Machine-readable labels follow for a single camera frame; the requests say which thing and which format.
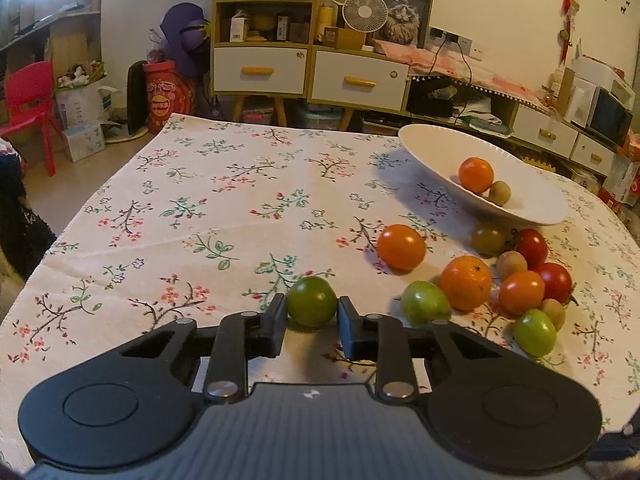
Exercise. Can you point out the pink cloth on console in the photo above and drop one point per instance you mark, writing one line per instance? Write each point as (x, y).
(455, 65)

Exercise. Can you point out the white fluted fruit plate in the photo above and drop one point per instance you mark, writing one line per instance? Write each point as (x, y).
(536, 198)

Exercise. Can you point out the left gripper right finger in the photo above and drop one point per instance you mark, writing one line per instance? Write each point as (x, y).
(381, 339)

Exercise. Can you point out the orange tomato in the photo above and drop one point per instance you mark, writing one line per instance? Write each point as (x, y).
(520, 292)
(401, 247)

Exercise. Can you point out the bright green oval tomato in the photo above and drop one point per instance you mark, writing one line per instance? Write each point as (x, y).
(534, 333)

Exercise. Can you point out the tan longan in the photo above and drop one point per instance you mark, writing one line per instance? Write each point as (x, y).
(499, 193)
(555, 312)
(509, 263)

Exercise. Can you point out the yellow white drawer cabinet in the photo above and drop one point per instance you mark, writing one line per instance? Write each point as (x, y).
(299, 49)

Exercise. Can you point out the white tissue box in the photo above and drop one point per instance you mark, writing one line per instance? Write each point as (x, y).
(84, 140)

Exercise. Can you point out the red tomato with stem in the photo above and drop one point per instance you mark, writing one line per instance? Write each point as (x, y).
(558, 283)

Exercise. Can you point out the low white drawer console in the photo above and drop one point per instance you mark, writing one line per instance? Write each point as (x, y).
(467, 104)

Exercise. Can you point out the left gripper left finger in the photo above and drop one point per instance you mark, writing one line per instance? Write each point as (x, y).
(240, 338)

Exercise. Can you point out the large front orange mandarin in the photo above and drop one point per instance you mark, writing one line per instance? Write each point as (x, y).
(476, 175)

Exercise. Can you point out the red plastic chair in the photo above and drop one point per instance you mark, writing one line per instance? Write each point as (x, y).
(29, 96)

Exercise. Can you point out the tan longan front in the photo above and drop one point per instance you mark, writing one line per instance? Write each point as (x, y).
(499, 193)

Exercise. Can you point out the brownish olive tomato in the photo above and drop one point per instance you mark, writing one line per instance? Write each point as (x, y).
(487, 240)

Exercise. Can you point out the purple plush toy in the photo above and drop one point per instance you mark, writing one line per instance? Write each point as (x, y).
(187, 38)

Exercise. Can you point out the small dark green tomato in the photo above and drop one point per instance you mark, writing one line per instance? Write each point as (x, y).
(311, 302)

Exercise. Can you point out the floral tablecloth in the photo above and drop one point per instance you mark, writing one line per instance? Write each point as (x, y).
(213, 218)

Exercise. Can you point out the white microwave oven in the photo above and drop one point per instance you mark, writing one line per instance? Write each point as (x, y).
(600, 101)

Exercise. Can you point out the framed cat picture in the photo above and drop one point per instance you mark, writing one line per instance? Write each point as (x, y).
(407, 22)

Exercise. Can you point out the orange red printed bag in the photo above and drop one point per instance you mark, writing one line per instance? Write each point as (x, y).
(167, 92)

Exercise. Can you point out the white desk fan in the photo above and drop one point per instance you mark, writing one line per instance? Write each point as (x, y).
(365, 15)

